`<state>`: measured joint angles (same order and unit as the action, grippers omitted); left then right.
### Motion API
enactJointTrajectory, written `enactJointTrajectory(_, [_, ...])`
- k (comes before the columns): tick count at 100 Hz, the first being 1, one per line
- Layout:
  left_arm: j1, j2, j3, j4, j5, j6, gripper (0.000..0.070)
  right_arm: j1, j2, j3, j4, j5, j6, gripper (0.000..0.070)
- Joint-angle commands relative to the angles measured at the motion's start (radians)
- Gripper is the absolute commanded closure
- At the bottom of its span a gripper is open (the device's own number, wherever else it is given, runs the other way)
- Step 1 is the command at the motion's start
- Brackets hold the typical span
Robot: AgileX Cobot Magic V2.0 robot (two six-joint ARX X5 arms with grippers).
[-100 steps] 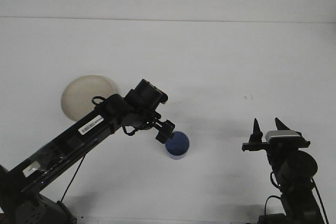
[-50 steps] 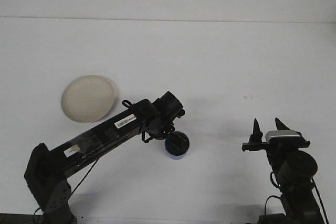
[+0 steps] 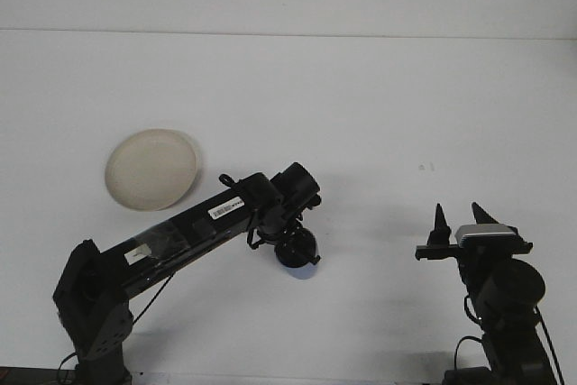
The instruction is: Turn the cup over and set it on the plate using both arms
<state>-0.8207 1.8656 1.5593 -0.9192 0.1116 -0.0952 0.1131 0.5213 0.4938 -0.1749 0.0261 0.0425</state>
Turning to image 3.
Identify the pale blue cup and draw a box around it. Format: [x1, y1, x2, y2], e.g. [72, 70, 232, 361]
[288, 264, 319, 280]

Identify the pale round plate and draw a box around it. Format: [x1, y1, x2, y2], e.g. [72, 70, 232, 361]
[105, 127, 204, 213]

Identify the grey gripper camera box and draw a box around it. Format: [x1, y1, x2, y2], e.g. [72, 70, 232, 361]
[453, 223, 520, 250]

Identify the dark brown base platform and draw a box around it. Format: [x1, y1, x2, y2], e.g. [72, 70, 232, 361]
[0, 365, 76, 385]

